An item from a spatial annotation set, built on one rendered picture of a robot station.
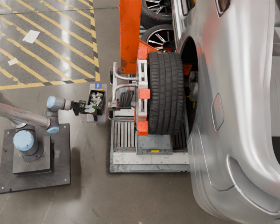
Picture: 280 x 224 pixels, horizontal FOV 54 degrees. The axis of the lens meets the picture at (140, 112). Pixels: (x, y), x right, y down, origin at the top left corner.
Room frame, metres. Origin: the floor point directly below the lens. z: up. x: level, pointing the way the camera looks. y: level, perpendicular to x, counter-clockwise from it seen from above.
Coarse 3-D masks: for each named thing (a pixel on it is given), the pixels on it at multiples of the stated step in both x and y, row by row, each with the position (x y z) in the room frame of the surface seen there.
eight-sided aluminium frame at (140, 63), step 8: (144, 64) 1.32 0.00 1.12; (136, 72) 1.48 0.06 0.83; (144, 72) 1.25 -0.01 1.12; (144, 80) 1.19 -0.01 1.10; (136, 104) 1.29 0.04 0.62; (144, 104) 1.04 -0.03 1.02; (136, 112) 1.21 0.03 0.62; (144, 112) 1.00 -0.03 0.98; (136, 120) 1.09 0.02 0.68; (144, 120) 0.99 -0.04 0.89; (136, 128) 1.00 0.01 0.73
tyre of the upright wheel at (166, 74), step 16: (160, 64) 1.29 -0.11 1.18; (176, 64) 1.30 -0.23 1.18; (160, 80) 1.16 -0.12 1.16; (176, 80) 1.18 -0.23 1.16; (160, 96) 1.06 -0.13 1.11; (176, 96) 1.08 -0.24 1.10; (160, 112) 0.99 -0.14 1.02; (176, 112) 1.00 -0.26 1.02; (160, 128) 0.94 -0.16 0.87; (176, 128) 0.95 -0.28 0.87
